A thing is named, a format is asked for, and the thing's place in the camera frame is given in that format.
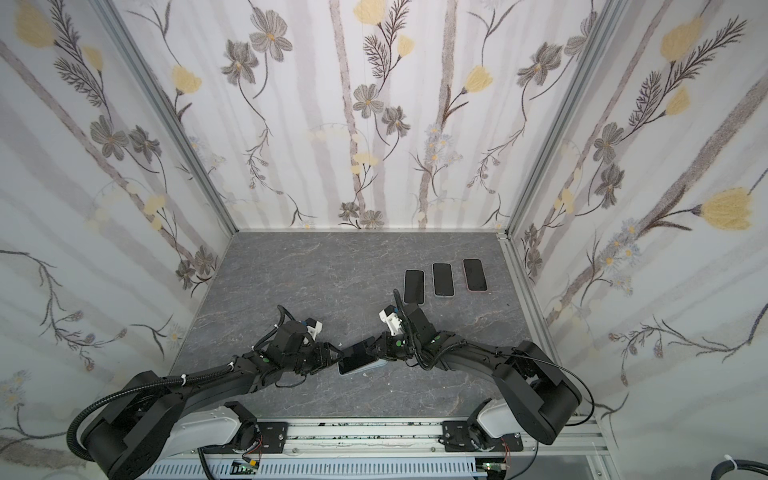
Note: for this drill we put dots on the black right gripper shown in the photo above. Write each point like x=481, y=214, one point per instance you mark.
x=379, y=347

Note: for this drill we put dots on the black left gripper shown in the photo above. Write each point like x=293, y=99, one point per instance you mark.
x=326, y=355

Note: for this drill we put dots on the purple-edged black phone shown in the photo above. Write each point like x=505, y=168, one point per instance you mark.
x=360, y=349
x=414, y=286

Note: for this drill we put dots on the light blue phone face down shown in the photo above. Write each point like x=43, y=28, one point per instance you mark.
x=433, y=279

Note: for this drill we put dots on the blue-edged black phone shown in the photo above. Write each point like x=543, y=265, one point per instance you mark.
x=443, y=279

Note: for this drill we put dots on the pink phone case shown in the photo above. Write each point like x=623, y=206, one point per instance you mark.
x=464, y=276

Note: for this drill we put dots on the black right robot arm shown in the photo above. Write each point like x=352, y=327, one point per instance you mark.
x=540, y=396

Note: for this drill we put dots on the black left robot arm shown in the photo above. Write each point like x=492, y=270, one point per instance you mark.
x=125, y=432

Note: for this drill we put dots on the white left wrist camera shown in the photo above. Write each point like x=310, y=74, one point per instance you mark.
x=314, y=327

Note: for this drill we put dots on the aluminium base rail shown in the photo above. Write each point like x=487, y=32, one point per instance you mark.
x=302, y=438

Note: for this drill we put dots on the white cable duct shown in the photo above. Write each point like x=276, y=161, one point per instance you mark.
x=349, y=468

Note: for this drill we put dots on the aluminium corner frame post right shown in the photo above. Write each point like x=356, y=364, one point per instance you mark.
x=596, y=44

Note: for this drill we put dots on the aluminium corner frame post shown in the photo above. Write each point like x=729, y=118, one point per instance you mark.
x=596, y=44
x=118, y=33

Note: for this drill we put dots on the aluminium corner frame post left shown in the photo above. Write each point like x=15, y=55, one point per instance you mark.
x=118, y=33

